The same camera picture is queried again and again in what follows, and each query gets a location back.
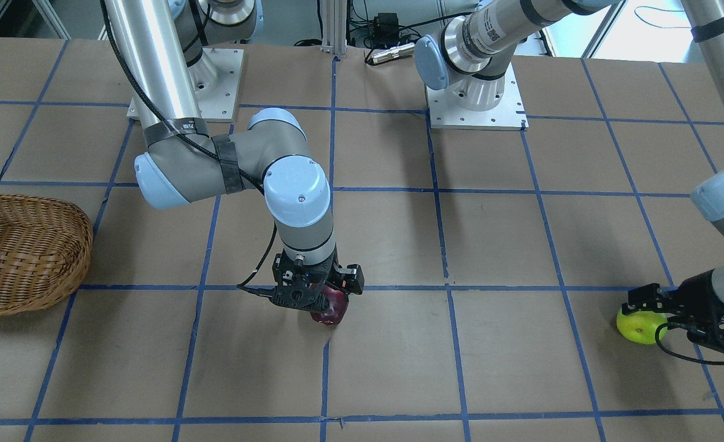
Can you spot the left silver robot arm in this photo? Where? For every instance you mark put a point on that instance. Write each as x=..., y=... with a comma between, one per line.
x=648, y=125

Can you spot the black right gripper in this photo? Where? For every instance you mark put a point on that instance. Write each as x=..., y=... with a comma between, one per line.
x=351, y=279

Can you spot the brown wicker basket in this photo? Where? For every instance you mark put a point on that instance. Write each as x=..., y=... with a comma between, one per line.
x=45, y=251

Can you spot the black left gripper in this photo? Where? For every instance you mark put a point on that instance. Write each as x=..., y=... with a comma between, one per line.
x=697, y=299

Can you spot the green apple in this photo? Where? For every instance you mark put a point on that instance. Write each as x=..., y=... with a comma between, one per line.
x=640, y=326

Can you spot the dark red apple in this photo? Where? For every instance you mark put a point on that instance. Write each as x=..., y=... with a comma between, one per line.
x=338, y=304

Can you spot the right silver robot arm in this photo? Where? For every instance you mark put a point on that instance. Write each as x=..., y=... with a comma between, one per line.
x=183, y=163

